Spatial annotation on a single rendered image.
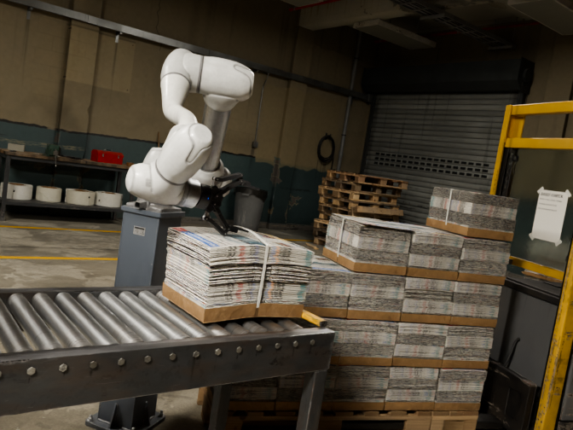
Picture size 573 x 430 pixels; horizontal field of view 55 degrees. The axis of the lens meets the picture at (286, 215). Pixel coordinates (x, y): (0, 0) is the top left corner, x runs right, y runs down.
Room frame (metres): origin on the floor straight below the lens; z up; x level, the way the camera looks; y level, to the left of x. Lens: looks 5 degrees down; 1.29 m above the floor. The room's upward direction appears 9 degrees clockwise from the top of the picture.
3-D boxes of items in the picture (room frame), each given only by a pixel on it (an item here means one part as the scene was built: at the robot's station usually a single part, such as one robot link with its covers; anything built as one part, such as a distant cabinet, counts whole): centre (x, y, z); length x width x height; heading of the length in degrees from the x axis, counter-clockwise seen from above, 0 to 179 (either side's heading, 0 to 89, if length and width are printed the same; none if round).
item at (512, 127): (3.40, -1.29, 0.97); 0.09 x 0.09 x 1.75; 19
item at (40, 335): (1.37, 0.60, 0.77); 0.47 x 0.05 x 0.05; 38
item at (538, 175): (3.10, -1.41, 1.28); 0.57 x 0.01 x 0.65; 19
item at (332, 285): (2.72, -0.30, 0.42); 1.17 x 0.39 x 0.83; 109
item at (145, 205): (2.39, 0.59, 1.03); 0.22 x 0.18 x 0.06; 161
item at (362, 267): (2.76, -0.42, 0.86); 0.38 x 0.29 x 0.04; 20
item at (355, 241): (2.76, -0.42, 0.95); 0.38 x 0.29 x 0.23; 20
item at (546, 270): (3.11, -1.43, 0.92); 0.57 x 0.01 x 0.05; 19
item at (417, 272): (2.86, -0.70, 0.86); 0.38 x 0.29 x 0.04; 19
